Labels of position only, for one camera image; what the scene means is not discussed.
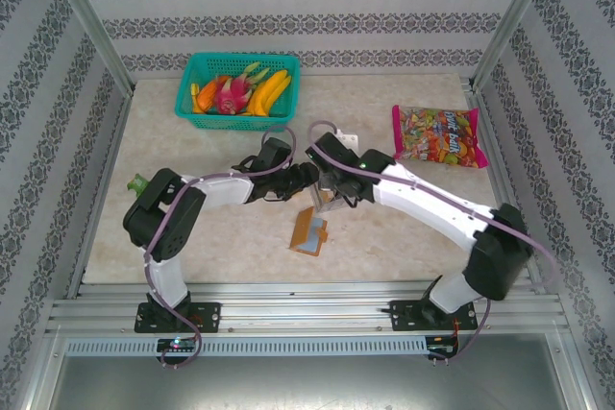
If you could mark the clear acrylic card box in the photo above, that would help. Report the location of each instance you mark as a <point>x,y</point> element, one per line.
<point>329,207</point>

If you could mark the orange card holder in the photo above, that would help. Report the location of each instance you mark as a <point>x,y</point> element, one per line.
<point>300,232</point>

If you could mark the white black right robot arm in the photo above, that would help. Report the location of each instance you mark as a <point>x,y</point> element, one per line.
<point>432,203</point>

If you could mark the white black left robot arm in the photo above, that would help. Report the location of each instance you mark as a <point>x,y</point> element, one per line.
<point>163,218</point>

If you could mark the orange card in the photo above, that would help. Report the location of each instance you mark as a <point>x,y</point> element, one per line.
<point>327,196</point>

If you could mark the teal plastic basket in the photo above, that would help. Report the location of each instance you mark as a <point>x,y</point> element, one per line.
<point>230,124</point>

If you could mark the pink fruit candy bag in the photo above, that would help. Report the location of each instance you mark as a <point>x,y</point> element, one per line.
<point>432,131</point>

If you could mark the yellow banana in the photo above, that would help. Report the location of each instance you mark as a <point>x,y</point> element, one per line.
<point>269,88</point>
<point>282,92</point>

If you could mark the pink dragon fruit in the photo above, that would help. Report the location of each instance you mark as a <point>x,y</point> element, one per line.
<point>233,93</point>

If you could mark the orange toy fruit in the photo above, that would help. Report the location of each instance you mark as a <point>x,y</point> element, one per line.
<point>207,95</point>

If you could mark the small yellow toy fruit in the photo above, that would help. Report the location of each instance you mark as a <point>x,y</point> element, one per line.
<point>195,95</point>

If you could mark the small green toy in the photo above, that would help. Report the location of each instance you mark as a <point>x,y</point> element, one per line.
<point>136,184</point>

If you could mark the small controller board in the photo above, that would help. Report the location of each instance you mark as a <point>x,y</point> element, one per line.
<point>178,344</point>
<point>442,346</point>

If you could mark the grey metal shelf panel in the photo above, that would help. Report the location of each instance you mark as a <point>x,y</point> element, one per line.
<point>307,381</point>

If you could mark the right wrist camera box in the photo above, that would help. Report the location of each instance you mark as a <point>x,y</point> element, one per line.
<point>331,151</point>

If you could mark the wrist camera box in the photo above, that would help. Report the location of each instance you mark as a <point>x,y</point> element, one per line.
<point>276,153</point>
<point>331,151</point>

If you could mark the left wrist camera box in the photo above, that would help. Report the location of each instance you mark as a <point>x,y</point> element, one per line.
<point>276,153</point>

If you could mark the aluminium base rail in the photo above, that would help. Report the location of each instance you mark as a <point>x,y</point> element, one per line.
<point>307,309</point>

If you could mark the aluminium side rail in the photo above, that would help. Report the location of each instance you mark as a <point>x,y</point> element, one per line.
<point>103,165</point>
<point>499,160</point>

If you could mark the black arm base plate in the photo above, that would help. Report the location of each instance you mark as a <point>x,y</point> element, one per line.
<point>206,316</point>
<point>408,316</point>

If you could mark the aluminium frame post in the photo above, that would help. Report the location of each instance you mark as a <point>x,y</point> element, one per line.
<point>82,7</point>
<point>519,7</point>

